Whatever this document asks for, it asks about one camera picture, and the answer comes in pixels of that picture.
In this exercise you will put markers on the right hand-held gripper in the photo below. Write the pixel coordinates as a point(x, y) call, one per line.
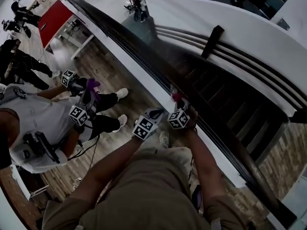
point(178, 120)

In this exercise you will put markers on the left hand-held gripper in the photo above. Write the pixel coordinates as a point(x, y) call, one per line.
point(145, 128)

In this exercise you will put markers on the pink cloth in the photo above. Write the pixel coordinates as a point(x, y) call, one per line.
point(176, 95)

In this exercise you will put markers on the purple cloth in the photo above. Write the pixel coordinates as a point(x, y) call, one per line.
point(92, 85)

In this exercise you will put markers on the dark wooden handrail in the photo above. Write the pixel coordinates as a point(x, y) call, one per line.
point(134, 44)

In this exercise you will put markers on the person's left forearm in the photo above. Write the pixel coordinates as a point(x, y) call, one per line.
point(108, 166)

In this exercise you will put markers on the person's right forearm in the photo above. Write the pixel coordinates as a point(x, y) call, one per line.
point(204, 162)

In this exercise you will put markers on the person's right hand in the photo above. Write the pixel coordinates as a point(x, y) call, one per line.
point(193, 118)

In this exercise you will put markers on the person's white shoe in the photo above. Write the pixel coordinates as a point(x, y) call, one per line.
point(164, 140)

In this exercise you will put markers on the person's light trousers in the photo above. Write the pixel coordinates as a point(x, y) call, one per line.
point(180, 154)

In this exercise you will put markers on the dark wooden staircase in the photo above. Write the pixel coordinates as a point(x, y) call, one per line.
point(227, 104)

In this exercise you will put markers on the dark wooden stair banister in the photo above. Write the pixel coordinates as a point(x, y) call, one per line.
point(213, 42)

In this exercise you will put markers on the person's olive shirt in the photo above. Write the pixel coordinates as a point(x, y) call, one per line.
point(148, 200)

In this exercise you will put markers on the black waist device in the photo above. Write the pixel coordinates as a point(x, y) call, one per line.
point(197, 198)

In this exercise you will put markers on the red-topped desk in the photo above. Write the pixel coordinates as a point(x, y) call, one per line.
point(55, 20)

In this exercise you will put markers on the white metal rack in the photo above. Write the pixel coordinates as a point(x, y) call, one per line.
point(39, 191)

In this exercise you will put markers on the brown curved wooden ledge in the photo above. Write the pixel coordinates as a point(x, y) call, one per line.
point(14, 200)

